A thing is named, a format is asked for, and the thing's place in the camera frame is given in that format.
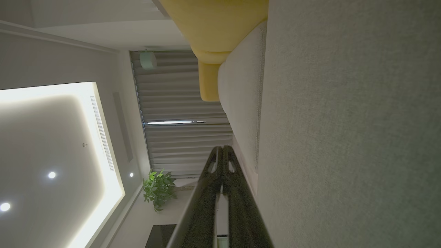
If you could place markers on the large grey sofa seat cushion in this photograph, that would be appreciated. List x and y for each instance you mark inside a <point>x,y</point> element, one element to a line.
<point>344,120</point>

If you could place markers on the grey pleated curtain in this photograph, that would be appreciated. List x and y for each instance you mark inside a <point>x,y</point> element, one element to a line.
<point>172,96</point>

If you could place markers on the black flat screen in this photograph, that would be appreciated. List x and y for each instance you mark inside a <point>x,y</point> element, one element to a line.
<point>160,237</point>

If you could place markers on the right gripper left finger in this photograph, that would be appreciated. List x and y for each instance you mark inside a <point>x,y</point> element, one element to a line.
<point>203,213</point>

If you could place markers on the pale green round lamp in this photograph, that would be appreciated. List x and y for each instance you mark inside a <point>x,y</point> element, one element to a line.
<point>148,60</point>

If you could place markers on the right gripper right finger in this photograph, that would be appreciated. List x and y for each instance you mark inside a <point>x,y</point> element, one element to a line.
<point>244,220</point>

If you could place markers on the yellow sofa backrest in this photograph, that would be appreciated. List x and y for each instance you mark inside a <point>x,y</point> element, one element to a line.
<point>217,27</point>

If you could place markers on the green potted plant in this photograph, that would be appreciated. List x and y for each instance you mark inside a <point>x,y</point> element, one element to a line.
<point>158,189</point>

